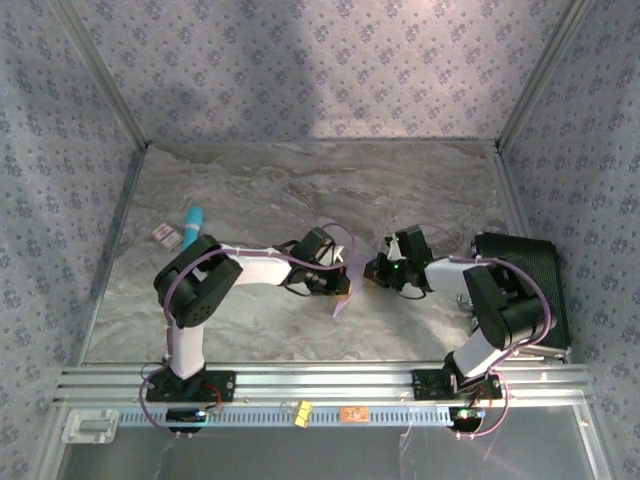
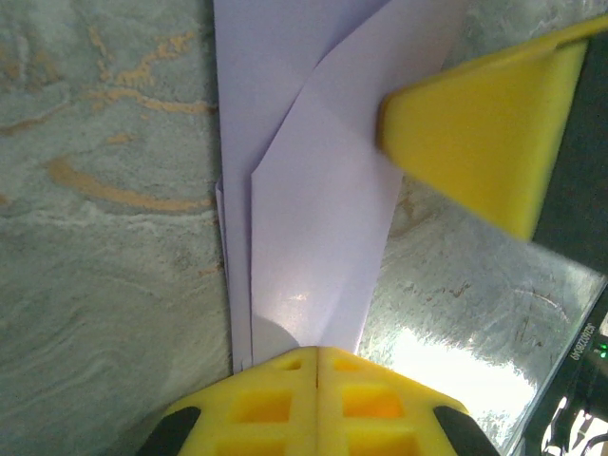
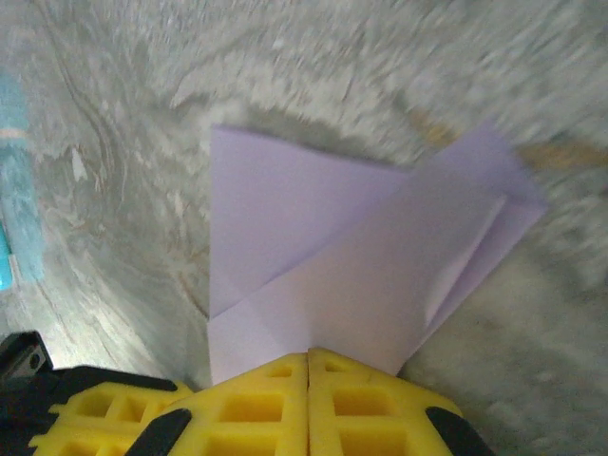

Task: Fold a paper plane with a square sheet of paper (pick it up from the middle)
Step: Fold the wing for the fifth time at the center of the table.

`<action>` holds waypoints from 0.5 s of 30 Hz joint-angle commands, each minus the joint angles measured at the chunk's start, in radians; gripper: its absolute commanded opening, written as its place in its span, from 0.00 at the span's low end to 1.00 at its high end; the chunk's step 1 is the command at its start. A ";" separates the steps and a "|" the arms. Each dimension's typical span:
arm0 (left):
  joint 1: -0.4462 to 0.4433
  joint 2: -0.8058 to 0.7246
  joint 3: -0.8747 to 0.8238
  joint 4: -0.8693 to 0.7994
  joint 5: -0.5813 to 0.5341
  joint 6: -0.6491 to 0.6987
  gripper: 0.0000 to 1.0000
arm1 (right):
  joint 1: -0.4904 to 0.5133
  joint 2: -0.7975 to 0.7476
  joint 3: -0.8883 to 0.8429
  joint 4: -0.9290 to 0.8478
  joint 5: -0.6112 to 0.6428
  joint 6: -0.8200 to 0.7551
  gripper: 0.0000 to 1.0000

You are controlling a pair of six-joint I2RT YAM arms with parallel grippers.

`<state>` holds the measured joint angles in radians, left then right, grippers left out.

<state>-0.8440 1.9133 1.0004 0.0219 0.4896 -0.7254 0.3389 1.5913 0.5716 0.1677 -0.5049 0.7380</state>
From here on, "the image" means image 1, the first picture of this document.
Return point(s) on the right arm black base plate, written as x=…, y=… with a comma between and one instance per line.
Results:
x=430, y=386

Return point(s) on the black controller board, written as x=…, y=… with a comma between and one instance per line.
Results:
x=465, y=417
x=182, y=416

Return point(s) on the small red white card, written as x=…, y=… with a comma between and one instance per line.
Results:
x=164, y=234

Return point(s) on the aluminium frame side rail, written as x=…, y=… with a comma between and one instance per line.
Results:
x=114, y=250
x=511, y=195

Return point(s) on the white plastic bracket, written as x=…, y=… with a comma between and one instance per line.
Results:
x=90, y=426

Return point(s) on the right black controller board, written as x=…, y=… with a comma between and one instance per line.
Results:
x=465, y=417

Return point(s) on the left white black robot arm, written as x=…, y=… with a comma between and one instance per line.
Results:
x=187, y=350

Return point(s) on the lavender cloth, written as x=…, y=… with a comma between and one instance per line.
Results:
x=357, y=267

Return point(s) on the left black controller board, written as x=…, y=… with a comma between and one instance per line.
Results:
x=182, y=416

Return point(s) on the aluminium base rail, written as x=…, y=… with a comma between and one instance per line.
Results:
x=325, y=382

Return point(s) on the aluminium frame post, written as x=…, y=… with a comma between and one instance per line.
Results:
x=106, y=75
x=542, y=75

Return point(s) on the black ribbed case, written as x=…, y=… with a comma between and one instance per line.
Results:
x=545, y=260

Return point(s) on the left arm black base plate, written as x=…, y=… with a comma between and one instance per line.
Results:
x=222, y=387

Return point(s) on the orange label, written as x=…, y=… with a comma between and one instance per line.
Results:
x=354, y=414

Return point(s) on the yellow connector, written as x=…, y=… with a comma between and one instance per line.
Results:
x=302, y=414

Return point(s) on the teal cylinder tube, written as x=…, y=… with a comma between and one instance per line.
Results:
x=194, y=222

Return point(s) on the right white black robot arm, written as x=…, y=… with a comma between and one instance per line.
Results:
x=505, y=305

